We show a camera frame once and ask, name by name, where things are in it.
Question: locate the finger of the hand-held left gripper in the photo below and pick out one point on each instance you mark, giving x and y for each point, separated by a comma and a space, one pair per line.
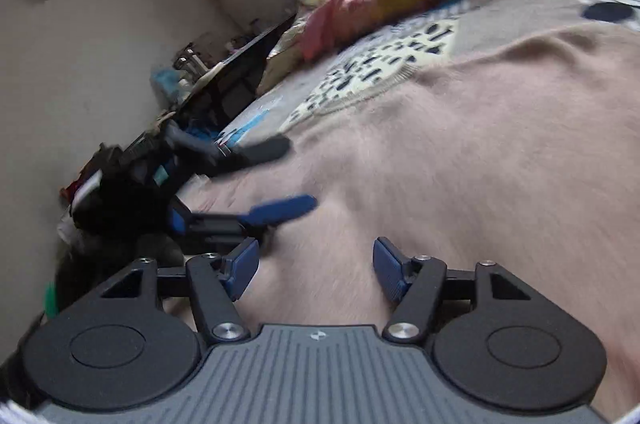
265, 149
285, 208

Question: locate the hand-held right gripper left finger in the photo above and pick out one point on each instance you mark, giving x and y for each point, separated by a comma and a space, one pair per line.
240, 269

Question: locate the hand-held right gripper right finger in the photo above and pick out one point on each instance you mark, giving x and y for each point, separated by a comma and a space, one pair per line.
391, 269

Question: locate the beige knit sweater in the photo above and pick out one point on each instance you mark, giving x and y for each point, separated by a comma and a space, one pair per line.
475, 179

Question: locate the person's left hand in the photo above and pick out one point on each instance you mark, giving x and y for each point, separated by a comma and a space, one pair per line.
85, 269

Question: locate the dark side table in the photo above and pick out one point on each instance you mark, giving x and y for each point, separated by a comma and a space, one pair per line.
235, 68

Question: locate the cartoon printed blanket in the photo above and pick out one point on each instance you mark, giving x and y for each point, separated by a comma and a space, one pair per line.
500, 28

